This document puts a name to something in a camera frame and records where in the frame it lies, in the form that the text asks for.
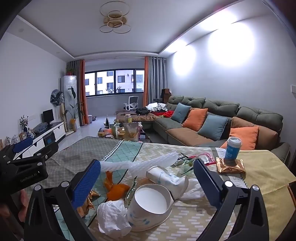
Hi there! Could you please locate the green brown sofa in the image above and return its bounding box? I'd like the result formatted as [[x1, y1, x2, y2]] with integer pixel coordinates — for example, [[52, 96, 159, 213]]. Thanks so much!
[[116, 95, 290, 163]]

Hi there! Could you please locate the gold snack packet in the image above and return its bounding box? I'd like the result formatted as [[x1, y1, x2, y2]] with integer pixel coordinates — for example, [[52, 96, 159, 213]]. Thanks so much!
[[216, 157, 246, 174]]

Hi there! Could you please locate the ceiling ring lamp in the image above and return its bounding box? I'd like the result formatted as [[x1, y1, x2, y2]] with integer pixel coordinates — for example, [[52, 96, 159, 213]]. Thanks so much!
[[99, 1, 130, 34]]

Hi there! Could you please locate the orange grey curtain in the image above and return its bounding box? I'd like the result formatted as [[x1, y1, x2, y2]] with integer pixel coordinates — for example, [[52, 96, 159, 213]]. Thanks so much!
[[68, 59, 89, 126], [143, 56, 167, 107]]

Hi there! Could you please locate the white tissue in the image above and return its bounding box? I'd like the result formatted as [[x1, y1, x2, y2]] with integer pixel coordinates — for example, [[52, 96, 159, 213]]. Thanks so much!
[[178, 178, 206, 201], [97, 199, 132, 235]]

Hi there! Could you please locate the blue lidded cup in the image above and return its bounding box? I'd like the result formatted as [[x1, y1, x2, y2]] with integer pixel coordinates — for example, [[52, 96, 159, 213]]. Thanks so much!
[[224, 136, 242, 161]]

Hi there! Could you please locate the orange cushion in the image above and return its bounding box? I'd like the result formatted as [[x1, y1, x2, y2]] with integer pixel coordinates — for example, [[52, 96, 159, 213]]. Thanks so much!
[[182, 108, 208, 128], [220, 126, 259, 151]]

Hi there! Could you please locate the cluttered coffee table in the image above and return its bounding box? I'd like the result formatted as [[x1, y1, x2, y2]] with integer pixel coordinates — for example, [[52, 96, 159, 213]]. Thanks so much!
[[97, 113, 145, 142]]

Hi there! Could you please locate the pile of white bags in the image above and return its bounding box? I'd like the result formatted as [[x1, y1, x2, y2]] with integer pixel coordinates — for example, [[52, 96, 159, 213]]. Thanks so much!
[[146, 102, 167, 112]]

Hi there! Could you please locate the brown wooden chair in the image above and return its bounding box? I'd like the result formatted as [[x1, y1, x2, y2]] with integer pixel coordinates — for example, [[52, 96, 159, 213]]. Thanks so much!
[[287, 181, 296, 209]]

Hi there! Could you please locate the brown wooden box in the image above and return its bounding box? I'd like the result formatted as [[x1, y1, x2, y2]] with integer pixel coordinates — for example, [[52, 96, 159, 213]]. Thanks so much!
[[161, 88, 172, 103]]

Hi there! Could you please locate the tall green potted plant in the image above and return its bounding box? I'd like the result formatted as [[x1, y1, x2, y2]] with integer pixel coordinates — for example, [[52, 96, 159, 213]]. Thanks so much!
[[65, 87, 85, 132]]

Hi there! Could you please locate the small green wrapper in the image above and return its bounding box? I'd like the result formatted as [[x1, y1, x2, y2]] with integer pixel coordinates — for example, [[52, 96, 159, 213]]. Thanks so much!
[[172, 158, 196, 167]]

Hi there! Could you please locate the gold wrapper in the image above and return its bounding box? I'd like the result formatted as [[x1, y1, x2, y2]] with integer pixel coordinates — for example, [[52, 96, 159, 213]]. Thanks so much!
[[76, 189, 101, 218]]

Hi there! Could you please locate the glass coffee table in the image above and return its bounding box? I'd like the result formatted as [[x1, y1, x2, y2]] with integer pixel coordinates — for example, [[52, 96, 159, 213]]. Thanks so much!
[[97, 125, 153, 142]]

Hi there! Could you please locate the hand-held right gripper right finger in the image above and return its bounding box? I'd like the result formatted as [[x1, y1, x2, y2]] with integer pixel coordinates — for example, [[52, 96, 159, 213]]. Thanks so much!
[[193, 158, 270, 241]]

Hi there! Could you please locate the person's left hand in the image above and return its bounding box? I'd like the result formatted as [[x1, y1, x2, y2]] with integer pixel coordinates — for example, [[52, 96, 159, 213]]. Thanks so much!
[[17, 189, 29, 218]]

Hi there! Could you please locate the orange peel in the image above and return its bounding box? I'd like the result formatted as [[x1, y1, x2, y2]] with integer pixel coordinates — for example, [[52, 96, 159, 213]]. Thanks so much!
[[103, 171, 114, 189], [106, 183, 131, 202]]

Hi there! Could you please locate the dark cloth on stand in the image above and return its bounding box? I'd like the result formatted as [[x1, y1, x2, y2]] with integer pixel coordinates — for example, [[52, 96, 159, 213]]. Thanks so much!
[[50, 89, 64, 106]]

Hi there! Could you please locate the white paper bowl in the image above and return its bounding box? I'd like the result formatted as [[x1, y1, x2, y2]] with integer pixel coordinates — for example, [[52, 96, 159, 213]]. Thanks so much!
[[127, 184, 174, 232]]

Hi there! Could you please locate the red clear zip bag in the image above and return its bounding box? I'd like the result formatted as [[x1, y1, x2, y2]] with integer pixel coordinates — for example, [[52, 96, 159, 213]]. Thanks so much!
[[190, 152, 219, 166]]

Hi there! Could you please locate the window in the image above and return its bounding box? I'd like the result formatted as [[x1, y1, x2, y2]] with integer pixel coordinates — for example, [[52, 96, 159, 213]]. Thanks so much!
[[84, 68, 146, 96]]

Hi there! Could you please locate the green clear wrapper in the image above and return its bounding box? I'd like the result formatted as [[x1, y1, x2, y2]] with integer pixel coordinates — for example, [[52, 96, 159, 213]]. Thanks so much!
[[125, 176, 139, 207]]

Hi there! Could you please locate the white standing air conditioner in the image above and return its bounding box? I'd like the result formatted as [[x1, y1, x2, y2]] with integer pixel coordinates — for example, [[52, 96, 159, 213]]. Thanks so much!
[[60, 75, 77, 130]]

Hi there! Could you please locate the black monitor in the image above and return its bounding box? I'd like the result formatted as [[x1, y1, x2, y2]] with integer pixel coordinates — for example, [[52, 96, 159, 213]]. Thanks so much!
[[42, 109, 55, 127]]

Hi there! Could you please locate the white office chair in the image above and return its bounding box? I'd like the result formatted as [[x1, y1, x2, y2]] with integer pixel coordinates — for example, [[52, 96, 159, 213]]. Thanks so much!
[[123, 95, 139, 111]]

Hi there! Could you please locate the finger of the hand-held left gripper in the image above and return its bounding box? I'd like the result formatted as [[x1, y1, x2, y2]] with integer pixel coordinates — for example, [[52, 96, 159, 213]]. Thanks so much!
[[7, 142, 60, 166], [0, 138, 35, 160]]

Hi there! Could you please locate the white foam net sleeve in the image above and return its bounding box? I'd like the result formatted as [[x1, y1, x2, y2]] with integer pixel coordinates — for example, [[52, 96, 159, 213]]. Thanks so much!
[[99, 152, 178, 178]]

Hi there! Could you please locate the blue cushion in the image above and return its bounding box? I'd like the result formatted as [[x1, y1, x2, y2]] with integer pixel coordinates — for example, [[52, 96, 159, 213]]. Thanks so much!
[[171, 103, 192, 124], [198, 115, 229, 141]]

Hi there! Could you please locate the crushed white paper cup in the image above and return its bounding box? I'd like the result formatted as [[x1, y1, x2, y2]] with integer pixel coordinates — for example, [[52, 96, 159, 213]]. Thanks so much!
[[146, 166, 189, 200]]

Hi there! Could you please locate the patterned tablecloth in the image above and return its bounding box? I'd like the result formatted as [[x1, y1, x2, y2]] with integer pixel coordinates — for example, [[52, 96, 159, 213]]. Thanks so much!
[[23, 136, 296, 241]]

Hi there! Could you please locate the red clothing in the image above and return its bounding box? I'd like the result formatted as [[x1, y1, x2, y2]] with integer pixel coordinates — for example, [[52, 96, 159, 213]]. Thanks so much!
[[153, 110, 175, 118]]

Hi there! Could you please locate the flower vase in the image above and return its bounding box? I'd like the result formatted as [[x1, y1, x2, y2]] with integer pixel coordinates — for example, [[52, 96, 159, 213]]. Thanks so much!
[[19, 115, 29, 133]]

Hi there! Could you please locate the white TV cabinet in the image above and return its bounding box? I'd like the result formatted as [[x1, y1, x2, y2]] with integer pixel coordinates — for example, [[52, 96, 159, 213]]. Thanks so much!
[[0, 122, 66, 160]]

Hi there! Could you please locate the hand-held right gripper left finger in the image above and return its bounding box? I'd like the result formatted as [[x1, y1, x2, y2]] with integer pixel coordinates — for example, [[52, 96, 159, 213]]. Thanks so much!
[[23, 159, 102, 241]]

